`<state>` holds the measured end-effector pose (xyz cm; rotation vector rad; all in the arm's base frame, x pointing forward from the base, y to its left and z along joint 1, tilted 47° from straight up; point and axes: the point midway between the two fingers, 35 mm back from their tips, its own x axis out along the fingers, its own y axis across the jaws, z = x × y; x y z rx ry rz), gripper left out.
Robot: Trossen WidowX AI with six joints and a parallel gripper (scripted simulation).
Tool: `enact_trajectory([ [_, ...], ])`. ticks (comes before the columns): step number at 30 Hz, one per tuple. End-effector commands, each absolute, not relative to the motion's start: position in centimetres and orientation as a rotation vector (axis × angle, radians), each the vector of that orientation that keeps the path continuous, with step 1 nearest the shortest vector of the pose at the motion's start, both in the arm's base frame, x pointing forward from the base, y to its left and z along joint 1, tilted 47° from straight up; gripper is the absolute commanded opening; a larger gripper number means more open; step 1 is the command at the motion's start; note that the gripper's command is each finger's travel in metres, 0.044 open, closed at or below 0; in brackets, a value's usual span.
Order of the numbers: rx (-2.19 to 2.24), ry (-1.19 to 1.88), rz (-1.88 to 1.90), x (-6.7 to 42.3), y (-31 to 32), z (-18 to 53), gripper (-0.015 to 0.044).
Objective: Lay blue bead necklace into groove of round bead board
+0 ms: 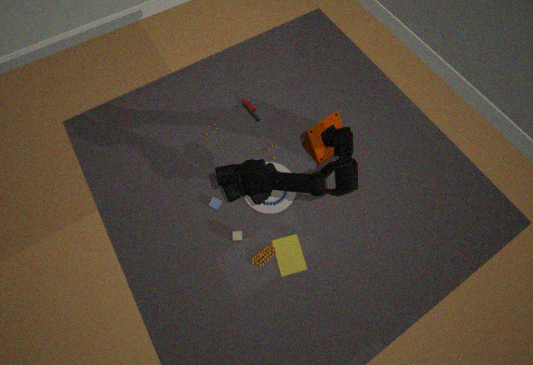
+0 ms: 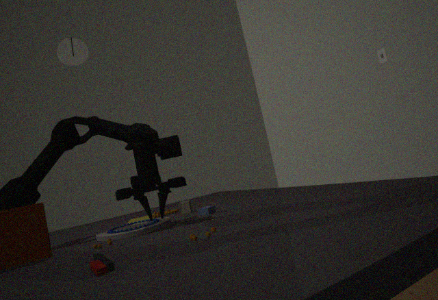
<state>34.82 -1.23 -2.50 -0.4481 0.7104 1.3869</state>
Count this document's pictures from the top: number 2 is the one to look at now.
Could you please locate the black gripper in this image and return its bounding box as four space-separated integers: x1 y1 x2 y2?
115 161 187 221

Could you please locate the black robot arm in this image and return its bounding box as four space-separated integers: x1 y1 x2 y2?
0 116 182 211

